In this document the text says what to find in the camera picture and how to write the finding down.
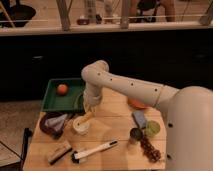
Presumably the dark brown bowl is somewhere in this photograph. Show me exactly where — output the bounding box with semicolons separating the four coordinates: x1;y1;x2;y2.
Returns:
39;112;68;138

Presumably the wooden block brush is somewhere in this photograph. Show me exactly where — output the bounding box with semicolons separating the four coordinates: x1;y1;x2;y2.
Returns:
47;141;72;165

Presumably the orange ball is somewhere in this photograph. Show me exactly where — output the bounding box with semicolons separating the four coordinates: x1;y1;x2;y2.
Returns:
56;84;69;96

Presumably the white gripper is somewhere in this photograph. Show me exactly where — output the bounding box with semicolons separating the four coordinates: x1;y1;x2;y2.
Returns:
83;95;101;112

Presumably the white paper cup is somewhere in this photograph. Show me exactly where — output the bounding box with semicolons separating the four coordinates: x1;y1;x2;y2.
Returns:
73;116;90;135

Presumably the black chair frame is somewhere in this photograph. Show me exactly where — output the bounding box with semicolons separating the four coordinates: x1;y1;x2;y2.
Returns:
0;128;33;171

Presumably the brown grape bunch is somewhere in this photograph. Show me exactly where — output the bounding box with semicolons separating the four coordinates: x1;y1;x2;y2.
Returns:
140;137;161;163

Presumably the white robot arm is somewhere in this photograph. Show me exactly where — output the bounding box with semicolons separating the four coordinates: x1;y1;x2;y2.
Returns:
81;60;213;171

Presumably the green plastic tray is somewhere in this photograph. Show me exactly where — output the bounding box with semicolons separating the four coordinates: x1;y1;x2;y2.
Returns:
42;78;85;113

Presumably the grey cloth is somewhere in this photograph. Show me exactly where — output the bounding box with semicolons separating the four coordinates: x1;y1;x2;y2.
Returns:
45;114;67;131

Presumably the yellow banana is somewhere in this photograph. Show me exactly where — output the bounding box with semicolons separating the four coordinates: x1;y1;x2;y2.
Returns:
79;112;94;125

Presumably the white handled brush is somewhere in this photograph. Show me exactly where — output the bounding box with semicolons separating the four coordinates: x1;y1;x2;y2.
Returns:
72;140;118;163

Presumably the orange carrot toy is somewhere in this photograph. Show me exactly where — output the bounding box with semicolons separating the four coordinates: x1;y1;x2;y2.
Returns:
127;98;147;109

